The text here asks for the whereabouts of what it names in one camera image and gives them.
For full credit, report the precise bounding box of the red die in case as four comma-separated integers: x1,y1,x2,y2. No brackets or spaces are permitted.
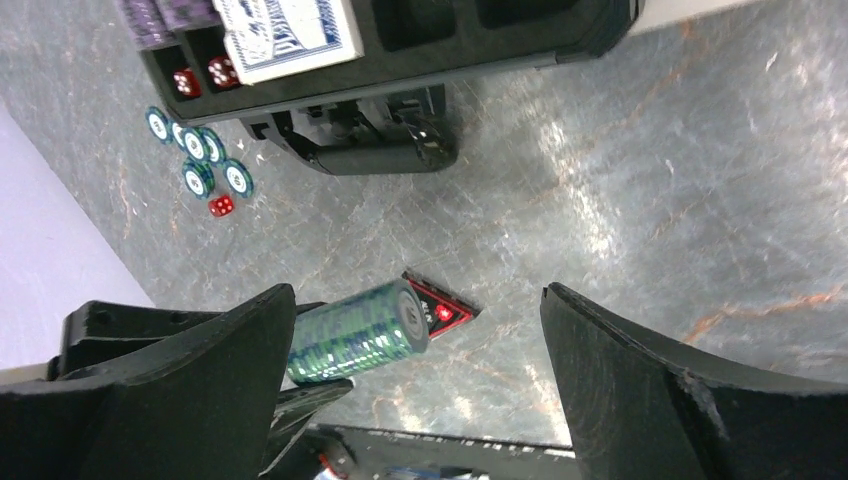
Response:
173,68,202,98
207,55,240,89

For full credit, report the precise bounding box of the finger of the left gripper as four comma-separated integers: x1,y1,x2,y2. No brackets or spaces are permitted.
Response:
46,299,326,382
261,379,353,474

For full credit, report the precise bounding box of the red die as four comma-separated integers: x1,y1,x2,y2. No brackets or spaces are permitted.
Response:
173,68,202,98
207,195,235,217
207,55,240,89

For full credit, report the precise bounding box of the teal chip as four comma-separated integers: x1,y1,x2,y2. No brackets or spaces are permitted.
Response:
182,159,215,199
199,127,227,167
222,158,255,199
144,106,173,145
182,128,210,162
169,121,186,152

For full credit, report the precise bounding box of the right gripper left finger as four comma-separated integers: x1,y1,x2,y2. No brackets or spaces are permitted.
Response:
1,284,296,479

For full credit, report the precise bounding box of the red triangular card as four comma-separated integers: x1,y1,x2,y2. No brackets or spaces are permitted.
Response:
401,270,483,340

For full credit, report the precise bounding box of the black poker set case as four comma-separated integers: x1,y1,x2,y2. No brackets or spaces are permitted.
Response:
138,1,645,176

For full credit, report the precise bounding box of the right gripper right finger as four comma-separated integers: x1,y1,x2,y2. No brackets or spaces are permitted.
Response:
540,283,847,479

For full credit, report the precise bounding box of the purple chip stack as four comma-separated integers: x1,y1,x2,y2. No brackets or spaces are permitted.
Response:
115,0,176,50
156,0,221,31

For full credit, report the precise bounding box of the blue card deck in case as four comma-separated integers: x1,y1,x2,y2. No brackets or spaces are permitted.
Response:
213,0,364,85

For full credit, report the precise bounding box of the green blue chip stack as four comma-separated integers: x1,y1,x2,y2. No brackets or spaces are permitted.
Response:
287,279,430,385

